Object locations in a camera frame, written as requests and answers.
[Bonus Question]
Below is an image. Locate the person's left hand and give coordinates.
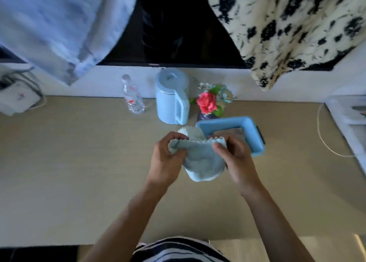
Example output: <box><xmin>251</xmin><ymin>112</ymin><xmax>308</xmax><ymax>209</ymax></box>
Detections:
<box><xmin>147</xmin><ymin>131</ymin><xmax>190</xmax><ymax>189</ymax></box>

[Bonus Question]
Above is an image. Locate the person's left forearm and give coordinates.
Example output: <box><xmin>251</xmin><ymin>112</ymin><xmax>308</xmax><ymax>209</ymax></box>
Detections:
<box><xmin>80</xmin><ymin>180</ymin><xmax>172</xmax><ymax>262</ymax></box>

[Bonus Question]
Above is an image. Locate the person's right hand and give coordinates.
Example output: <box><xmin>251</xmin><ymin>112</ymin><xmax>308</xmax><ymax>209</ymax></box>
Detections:
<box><xmin>212</xmin><ymin>133</ymin><xmax>262</xmax><ymax>197</ymax></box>

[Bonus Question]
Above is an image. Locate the cream black floral garment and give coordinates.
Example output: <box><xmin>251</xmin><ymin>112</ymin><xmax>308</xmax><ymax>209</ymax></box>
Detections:
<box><xmin>197</xmin><ymin>0</ymin><xmax>366</xmax><ymax>92</ymax></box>

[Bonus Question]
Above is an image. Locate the bundle of grey cables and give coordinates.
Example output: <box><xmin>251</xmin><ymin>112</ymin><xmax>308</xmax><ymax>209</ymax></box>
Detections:
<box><xmin>0</xmin><ymin>67</ymin><xmax>46</xmax><ymax>110</ymax></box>

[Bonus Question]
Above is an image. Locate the pink rose flower bouquet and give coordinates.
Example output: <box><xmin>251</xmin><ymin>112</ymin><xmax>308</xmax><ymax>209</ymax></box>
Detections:
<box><xmin>189</xmin><ymin>81</ymin><xmax>237</xmax><ymax>122</ymax></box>

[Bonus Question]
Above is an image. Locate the blue plastic tray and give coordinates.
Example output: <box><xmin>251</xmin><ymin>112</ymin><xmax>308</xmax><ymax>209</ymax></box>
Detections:
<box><xmin>196</xmin><ymin>116</ymin><xmax>265</xmax><ymax>157</ymax></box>

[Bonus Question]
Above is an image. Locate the clear plastic water bottle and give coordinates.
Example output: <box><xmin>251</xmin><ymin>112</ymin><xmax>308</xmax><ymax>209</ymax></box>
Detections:
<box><xmin>121</xmin><ymin>74</ymin><xmax>145</xmax><ymax>115</ymax></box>

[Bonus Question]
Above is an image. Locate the white cable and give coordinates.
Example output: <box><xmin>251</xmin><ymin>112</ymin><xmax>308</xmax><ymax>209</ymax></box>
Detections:
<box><xmin>316</xmin><ymin>103</ymin><xmax>356</xmax><ymax>158</ymax></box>

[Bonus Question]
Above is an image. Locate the light blue scalloped cloth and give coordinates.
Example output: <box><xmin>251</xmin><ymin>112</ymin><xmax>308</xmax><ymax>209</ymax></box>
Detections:
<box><xmin>168</xmin><ymin>126</ymin><xmax>228</xmax><ymax>183</ymax></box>

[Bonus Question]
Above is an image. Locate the person's right forearm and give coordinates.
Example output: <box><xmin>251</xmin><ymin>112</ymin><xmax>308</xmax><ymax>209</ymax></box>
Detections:
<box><xmin>237</xmin><ymin>181</ymin><xmax>315</xmax><ymax>262</ymax></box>

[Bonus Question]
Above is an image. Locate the black white striped shirt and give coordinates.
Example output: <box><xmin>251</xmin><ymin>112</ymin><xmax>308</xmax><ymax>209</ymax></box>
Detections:
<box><xmin>131</xmin><ymin>236</ymin><xmax>230</xmax><ymax>262</ymax></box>

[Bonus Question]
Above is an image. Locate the pale blue hanging garment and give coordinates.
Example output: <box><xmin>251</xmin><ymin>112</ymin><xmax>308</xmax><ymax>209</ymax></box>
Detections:
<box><xmin>0</xmin><ymin>0</ymin><xmax>142</xmax><ymax>86</ymax></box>

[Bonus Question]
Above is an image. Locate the light blue electric kettle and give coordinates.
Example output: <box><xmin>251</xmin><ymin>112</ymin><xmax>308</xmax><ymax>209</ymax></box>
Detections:
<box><xmin>155</xmin><ymin>68</ymin><xmax>190</xmax><ymax>125</ymax></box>

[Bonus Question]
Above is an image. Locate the white appliance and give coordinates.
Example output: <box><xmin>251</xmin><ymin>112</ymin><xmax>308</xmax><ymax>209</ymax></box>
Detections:
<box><xmin>325</xmin><ymin>94</ymin><xmax>366</xmax><ymax>177</ymax></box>

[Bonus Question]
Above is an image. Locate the white router box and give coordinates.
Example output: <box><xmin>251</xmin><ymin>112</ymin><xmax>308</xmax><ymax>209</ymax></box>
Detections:
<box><xmin>0</xmin><ymin>83</ymin><xmax>42</xmax><ymax>117</ymax></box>

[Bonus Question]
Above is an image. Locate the black television screen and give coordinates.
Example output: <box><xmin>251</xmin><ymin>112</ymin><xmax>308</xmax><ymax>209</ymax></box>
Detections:
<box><xmin>97</xmin><ymin>0</ymin><xmax>250</xmax><ymax>69</ymax></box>

